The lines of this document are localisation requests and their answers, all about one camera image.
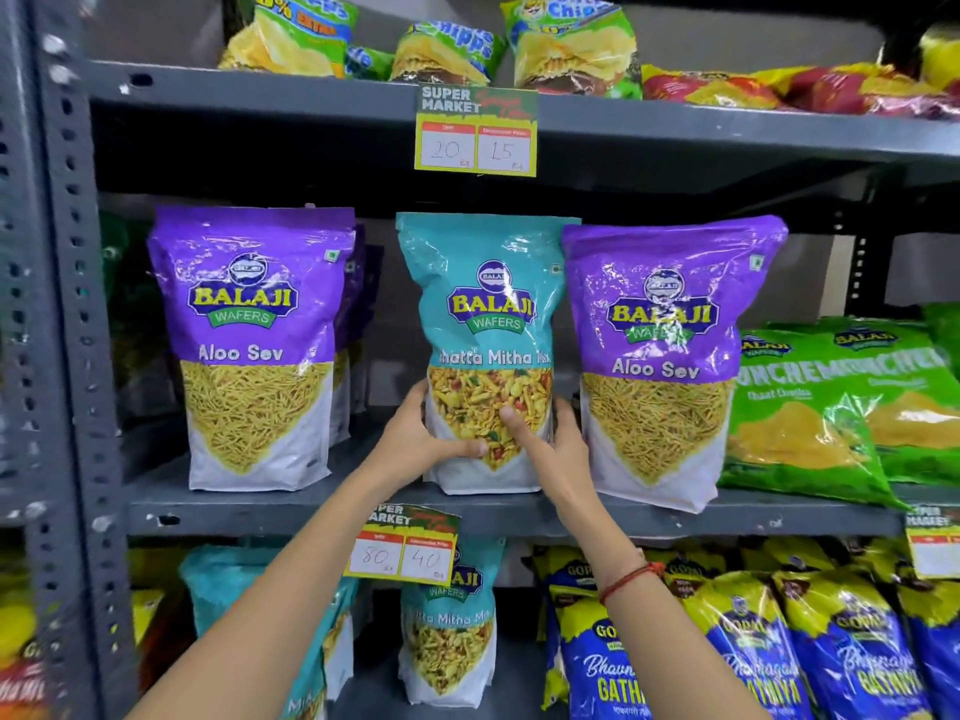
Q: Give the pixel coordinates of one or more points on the person's left hand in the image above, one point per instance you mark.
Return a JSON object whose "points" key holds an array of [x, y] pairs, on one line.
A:
{"points": [[405, 446]]}

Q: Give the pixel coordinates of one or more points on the person's left thumb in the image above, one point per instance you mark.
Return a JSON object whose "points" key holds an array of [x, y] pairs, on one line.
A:
{"points": [[457, 449]]}

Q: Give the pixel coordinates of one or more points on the teal snack mix bag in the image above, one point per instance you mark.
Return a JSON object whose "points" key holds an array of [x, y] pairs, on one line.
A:
{"points": [[491, 307], [225, 584], [450, 637]]}

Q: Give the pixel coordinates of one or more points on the row of blue yellow packets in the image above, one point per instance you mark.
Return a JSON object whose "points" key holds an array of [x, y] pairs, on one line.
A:
{"points": [[787, 637]]}

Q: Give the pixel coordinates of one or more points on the purple sev snack bag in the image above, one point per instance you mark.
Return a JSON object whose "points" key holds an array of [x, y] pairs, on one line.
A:
{"points": [[251, 329], [664, 344]]}

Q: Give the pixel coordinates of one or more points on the person's left forearm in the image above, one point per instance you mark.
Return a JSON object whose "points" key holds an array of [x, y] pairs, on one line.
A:
{"points": [[277, 599]]}

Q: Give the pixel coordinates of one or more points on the dark green snack packet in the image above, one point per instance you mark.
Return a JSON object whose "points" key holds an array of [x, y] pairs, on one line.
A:
{"points": [[124, 292]]}

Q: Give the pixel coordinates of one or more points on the grey metal shelf rack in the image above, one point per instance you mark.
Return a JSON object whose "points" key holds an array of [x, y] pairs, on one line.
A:
{"points": [[300, 509]]}

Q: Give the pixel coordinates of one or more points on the person's right hand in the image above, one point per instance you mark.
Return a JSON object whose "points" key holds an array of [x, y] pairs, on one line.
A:
{"points": [[566, 472]]}

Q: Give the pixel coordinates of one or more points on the person's right thumb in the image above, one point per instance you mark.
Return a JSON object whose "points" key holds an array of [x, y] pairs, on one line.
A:
{"points": [[523, 434]]}

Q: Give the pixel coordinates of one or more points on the green yellow chips packet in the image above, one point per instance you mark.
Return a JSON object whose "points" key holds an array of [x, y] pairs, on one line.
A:
{"points": [[574, 48], [446, 56], [369, 63], [296, 33]]}

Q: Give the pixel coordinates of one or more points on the yellow green price tag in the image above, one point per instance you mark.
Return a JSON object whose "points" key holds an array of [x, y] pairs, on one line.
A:
{"points": [[405, 547], [934, 543], [476, 134]]}

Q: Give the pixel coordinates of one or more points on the person's right forearm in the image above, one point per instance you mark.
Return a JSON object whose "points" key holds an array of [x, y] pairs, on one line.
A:
{"points": [[660, 637]]}

